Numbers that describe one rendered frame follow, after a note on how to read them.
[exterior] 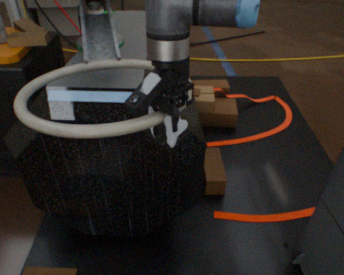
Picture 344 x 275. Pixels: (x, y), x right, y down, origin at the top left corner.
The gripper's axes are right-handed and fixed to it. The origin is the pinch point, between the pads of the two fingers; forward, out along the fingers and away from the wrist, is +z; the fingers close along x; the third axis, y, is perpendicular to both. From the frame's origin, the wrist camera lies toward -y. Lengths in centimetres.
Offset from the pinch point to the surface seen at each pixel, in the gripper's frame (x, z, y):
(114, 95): 37.7, 4.7, 12.1
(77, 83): 51, 2, 5
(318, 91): 43, 74, 241
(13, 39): 128, 1, 10
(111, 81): 44.1, 2.0, 15.2
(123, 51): 65, 0, 36
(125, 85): 37.9, 2.3, 17.3
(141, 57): 54, 0, 38
